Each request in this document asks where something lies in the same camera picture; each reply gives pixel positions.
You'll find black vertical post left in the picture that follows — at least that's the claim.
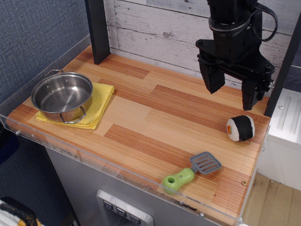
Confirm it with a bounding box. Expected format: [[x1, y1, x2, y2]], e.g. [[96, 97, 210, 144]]
[[85, 0, 111, 65]]

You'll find black vertical post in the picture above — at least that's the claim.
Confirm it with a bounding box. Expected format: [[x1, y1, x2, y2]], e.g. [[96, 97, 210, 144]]
[[85, 0, 111, 65], [264, 15, 301, 117]]

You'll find black vertical post right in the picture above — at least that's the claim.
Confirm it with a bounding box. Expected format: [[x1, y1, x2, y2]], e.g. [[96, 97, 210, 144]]
[[264, 15, 301, 117]]

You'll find plush sushi roll toy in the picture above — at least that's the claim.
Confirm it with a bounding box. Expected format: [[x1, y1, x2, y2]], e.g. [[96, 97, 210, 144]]
[[227, 115, 255, 142]]

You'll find stainless steel pot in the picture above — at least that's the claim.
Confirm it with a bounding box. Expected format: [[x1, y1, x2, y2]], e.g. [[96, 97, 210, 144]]
[[31, 69, 93, 124]]

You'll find white ridged side unit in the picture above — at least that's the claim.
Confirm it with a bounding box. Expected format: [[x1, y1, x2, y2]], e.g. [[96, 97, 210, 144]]
[[257, 89, 301, 190]]

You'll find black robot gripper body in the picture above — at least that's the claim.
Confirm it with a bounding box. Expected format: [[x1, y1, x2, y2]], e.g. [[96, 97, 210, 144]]
[[196, 31, 275, 92]]

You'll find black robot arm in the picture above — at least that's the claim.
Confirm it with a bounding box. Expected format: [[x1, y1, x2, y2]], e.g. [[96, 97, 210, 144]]
[[196, 0, 278, 111]]

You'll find yellow folded cloth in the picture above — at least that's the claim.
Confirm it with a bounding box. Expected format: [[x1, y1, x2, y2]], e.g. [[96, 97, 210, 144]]
[[36, 82, 115, 130]]

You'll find grey toy fridge cabinet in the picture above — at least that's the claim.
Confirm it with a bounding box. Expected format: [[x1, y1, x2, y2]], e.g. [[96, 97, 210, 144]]
[[47, 148, 240, 226]]

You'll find clear acrylic guard rail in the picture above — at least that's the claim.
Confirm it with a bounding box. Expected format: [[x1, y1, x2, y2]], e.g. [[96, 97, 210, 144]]
[[0, 47, 269, 223]]

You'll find yellow black object bottom left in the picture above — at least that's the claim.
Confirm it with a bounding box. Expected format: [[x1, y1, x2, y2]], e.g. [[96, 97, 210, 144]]
[[0, 197, 42, 226]]

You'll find green grey toy spatula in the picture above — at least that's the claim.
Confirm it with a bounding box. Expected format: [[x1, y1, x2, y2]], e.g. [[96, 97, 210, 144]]
[[162, 152, 222, 194]]

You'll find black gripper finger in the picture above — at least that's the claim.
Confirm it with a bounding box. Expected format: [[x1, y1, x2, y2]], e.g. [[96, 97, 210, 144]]
[[242, 80, 265, 111], [199, 60, 225, 94]]

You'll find silver dispenser button panel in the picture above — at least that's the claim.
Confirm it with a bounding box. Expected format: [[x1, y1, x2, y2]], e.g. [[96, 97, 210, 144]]
[[96, 189, 154, 226]]

